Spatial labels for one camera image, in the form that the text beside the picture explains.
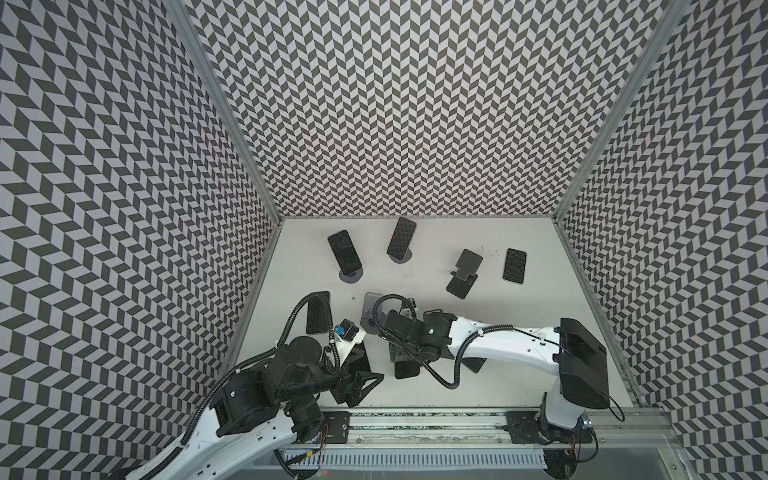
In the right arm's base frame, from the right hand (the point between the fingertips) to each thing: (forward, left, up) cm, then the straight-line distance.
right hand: (405, 352), depth 78 cm
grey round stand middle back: (+32, -1, -2) cm, 32 cm away
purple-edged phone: (+31, +19, +3) cm, 37 cm away
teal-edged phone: (+39, +1, +1) cm, 39 cm away
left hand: (-8, +8, +12) cm, 16 cm away
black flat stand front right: (0, -20, -8) cm, 21 cm away
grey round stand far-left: (+27, +18, -5) cm, 32 cm away
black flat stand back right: (+27, -20, +1) cm, 34 cm away
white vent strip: (-22, -3, -8) cm, 24 cm away
